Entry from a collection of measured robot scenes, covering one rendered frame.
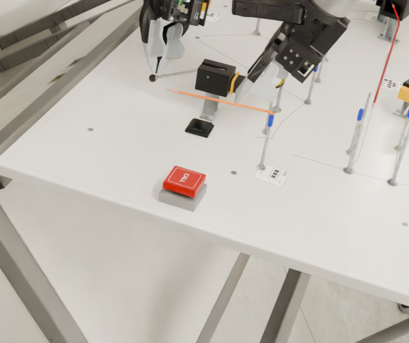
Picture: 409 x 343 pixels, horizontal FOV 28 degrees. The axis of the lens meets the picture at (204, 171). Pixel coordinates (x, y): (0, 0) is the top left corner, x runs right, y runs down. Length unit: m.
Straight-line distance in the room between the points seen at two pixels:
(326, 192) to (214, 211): 0.20
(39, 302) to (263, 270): 2.52
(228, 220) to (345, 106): 0.44
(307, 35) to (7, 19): 1.65
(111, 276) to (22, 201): 0.24
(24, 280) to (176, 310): 0.42
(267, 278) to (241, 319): 0.35
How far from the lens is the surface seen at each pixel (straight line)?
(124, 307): 1.56
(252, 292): 3.71
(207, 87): 1.40
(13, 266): 1.37
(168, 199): 1.20
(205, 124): 1.39
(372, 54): 1.78
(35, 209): 1.42
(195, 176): 1.21
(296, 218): 1.23
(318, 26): 1.32
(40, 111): 1.39
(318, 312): 4.29
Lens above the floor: 1.73
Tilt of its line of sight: 29 degrees down
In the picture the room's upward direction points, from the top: 73 degrees clockwise
